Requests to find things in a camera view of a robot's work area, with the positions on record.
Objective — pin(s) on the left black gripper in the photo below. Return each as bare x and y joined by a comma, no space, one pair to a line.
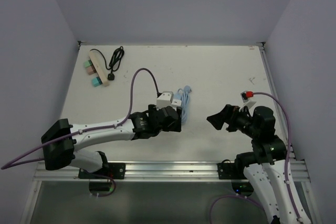
176,126

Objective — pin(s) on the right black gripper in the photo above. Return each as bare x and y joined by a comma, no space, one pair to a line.
228,115

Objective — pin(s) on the light blue power strip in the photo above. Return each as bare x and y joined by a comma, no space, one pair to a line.
183,94

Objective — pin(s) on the beige red power strip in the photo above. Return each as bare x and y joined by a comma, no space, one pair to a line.
99,70

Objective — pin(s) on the white USB charger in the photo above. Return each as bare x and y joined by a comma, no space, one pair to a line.
176,103

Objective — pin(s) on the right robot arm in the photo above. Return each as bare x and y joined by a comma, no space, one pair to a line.
266,167

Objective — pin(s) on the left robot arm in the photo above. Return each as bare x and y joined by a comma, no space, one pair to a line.
66,145

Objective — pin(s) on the teal plug adapter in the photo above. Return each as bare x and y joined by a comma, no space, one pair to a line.
96,82

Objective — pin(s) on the pink brown plug adapter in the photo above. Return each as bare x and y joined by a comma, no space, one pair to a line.
90,70

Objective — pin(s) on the green plug adapter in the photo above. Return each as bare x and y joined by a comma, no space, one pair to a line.
87,63

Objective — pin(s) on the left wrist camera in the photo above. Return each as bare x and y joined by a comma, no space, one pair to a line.
164,99

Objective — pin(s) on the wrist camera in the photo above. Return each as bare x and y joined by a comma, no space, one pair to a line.
248,99
164,99

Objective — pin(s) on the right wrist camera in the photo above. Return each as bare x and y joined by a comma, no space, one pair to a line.
248,99

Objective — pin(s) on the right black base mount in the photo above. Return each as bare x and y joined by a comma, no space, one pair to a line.
232,170

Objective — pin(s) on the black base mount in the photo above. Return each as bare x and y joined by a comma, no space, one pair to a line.
232,170
105,171

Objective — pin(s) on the aluminium mounting rail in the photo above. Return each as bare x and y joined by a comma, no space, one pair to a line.
145,171

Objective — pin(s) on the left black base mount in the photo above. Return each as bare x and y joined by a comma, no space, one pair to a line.
105,171

